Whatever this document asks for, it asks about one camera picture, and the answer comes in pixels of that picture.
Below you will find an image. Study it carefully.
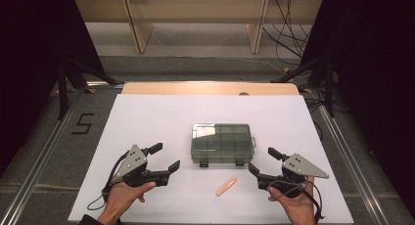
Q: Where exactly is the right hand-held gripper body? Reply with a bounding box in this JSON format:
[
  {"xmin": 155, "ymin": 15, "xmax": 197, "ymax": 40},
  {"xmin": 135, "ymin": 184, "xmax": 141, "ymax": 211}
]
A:
[{"xmin": 256, "ymin": 153, "xmax": 330, "ymax": 199}]

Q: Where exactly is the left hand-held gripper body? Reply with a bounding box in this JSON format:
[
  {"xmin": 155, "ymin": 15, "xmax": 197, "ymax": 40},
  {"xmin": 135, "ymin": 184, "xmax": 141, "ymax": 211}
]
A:
[{"xmin": 111, "ymin": 144, "xmax": 170, "ymax": 189}]

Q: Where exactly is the smoky clear compartment box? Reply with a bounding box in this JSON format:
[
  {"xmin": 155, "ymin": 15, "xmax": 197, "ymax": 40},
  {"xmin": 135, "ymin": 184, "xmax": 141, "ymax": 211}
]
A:
[{"xmin": 190, "ymin": 122, "xmax": 257, "ymax": 168}]

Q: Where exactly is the person's left hand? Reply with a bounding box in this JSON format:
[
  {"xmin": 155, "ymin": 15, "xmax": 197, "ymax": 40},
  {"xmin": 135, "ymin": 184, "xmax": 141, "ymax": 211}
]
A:
[{"xmin": 97, "ymin": 180, "xmax": 158, "ymax": 225}]

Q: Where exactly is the person's right hand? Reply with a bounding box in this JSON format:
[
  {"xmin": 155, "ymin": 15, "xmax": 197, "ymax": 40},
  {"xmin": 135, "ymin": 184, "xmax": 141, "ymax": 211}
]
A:
[{"xmin": 267, "ymin": 175, "xmax": 317, "ymax": 225}]

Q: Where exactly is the light wooden table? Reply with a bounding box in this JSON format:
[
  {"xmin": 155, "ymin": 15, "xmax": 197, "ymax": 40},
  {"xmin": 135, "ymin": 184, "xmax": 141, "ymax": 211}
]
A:
[{"xmin": 120, "ymin": 81, "xmax": 300, "ymax": 96}]

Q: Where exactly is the black metal stand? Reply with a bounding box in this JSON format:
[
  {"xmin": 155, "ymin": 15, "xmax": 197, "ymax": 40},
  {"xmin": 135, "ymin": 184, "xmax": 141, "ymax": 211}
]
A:
[
  {"xmin": 269, "ymin": 57, "xmax": 337, "ymax": 118},
  {"xmin": 56, "ymin": 58, "xmax": 125, "ymax": 120}
]

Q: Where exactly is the beige wooden shelf unit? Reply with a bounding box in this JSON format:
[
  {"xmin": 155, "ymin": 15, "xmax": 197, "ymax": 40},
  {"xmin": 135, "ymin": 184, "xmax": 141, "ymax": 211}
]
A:
[{"xmin": 73, "ymin": 0, "xmax": 324, "ymax": 55}]

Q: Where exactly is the black curtain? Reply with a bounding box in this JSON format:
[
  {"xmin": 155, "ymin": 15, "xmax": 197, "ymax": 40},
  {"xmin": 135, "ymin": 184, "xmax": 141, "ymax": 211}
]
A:
[
  {"xmin": 299, "ymin": 0, "xmax": 415, "ymax": 218},
  {"xmin": 0, "ymin": 0, "xmax": 106, "ymax": 175}
]

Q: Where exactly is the left hand-held gripper cable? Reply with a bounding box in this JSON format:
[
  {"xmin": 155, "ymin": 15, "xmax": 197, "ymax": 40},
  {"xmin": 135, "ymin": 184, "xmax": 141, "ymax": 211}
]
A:
[{"xmin": 86, "ymin": 151, "xmax": 130, "ymax": 211}]

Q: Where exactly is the hand-held gripper cable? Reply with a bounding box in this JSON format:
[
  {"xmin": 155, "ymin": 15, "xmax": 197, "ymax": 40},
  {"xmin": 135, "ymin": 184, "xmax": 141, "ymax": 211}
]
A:
[
  {"xmin": 268, "ymin": 179, "xmax": 326, "ymax": 224},
  {"xmin": 86, "ymin": 151, "xmax": 130, "ymax": 211}
]

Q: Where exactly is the right hand-held gripper cable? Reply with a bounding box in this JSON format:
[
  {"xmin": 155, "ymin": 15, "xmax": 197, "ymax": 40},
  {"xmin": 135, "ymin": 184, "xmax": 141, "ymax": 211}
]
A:
[{"xmin": 268, "ymin": 179, "xmax": 326, "ymax": 224}]

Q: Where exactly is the metal floor rail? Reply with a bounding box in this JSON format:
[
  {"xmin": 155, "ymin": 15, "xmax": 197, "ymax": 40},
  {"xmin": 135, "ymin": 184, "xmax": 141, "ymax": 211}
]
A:
[
  {"xmin": 0, "ymin": 81, "xmax": 125, "ymax": 225},
  {"xmin": 316, "ymin": 104, "xmax": 391, "ymax": 225}
]

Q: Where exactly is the bundle of black cables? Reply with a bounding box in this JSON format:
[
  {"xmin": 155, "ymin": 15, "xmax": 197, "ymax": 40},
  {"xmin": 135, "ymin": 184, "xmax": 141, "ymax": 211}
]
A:
[{"xmin": 262, "ymin": 0, "xmax": 315, "ymax": 67}]

